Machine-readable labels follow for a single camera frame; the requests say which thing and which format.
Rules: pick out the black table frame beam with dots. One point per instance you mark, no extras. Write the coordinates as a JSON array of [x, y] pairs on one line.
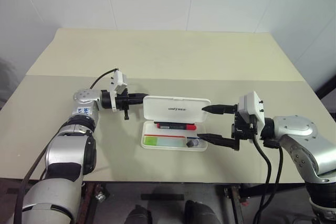
[[283, 188]]

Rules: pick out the white plastic pencil case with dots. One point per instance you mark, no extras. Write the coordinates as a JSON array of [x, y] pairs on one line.
[[173, 108]]

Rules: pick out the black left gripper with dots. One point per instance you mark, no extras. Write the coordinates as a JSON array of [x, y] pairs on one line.
[[122, 102]]

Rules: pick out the rusty metal table leg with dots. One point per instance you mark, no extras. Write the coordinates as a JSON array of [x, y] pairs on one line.
[[90, 203], [236, 205]]

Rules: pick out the green eraser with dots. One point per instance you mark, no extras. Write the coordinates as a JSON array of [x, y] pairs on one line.
[[157, 141]]

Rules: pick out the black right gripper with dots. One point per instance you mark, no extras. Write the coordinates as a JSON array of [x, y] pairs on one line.
[[242, 129]]

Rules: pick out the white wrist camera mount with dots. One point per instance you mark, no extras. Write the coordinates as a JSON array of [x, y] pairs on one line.
[[120, 79], [252, 106]]

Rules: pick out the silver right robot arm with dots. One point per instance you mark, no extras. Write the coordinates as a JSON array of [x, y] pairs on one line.
[[296, 127]]

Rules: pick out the dark grey blurred object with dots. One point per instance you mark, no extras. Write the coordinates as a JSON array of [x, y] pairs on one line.
[[4, 82]]

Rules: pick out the red and black marker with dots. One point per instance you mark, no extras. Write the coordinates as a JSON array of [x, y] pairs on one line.
[[181, 127]]

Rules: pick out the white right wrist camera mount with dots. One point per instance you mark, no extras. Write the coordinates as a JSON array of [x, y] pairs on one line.
[[252, 106]]

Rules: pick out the dark rounded shape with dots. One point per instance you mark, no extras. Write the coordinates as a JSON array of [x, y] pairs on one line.
[[139, 214]]

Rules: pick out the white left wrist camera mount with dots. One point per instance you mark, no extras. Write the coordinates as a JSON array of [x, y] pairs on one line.
[[120, 79]]

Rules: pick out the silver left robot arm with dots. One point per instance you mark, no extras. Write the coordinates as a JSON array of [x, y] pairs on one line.
[[65, 155]]

